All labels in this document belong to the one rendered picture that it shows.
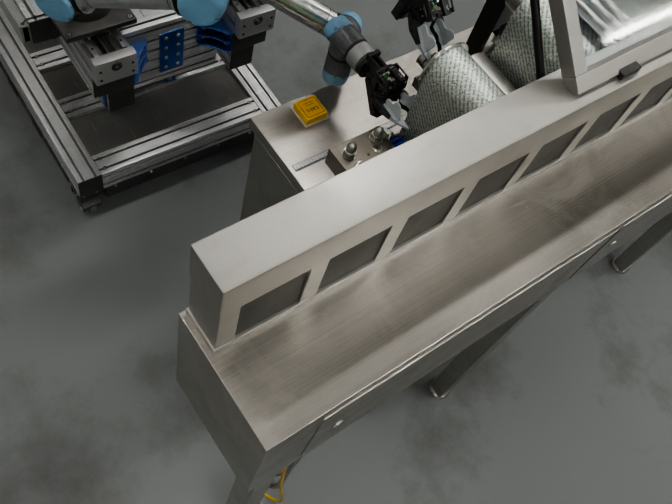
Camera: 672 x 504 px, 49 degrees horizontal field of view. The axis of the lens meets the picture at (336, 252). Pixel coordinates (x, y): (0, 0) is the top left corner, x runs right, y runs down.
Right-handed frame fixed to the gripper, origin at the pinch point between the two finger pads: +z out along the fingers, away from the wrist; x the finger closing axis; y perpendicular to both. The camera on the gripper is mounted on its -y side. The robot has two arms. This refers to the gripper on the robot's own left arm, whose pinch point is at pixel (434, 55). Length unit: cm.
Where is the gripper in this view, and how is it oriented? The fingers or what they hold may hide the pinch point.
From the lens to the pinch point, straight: 188.1
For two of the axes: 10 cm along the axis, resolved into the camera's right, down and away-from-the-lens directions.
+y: 5.2, 1.3, -8.5
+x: 8.0, -4.2, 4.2
